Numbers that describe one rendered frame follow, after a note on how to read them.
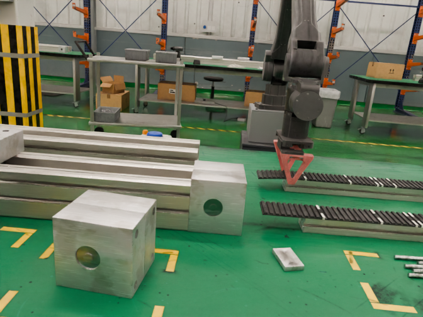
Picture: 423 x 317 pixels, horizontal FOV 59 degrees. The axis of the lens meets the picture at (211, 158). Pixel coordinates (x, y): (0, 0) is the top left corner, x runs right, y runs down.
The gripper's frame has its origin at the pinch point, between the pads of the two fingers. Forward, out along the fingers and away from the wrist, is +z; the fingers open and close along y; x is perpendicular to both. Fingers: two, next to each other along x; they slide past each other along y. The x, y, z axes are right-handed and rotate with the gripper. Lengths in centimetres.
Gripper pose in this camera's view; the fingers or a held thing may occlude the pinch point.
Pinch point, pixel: (288, 174)
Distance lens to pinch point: 85.7
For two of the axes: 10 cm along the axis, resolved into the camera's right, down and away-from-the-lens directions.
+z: -0.8, 9.5, 3.0
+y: -0.2, 2.9, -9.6
